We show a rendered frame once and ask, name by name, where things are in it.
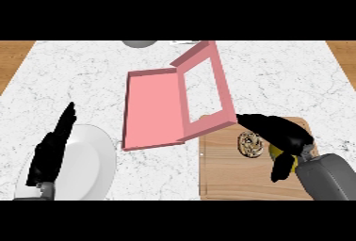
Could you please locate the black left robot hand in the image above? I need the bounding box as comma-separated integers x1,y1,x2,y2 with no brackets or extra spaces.
25,101,78,188

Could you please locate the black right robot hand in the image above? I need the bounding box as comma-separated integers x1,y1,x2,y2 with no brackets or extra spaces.
235,113,316,184

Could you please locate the brown swirled cupcake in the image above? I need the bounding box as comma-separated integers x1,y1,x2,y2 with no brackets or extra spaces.
236,131,266,158

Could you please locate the wooden cutting board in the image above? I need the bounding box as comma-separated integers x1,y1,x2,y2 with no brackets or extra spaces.
198,114,321,201

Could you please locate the pink cardboard box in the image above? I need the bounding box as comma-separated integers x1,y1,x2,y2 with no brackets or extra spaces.
121,40,239,153

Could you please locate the yellow fruit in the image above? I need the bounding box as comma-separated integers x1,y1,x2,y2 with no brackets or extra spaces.
269,144,300,174

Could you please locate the white plate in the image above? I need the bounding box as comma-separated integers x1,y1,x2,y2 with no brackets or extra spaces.
12,123,118,201

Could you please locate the grey round object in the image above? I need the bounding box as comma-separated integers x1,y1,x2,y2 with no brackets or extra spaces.
121,40,160,49

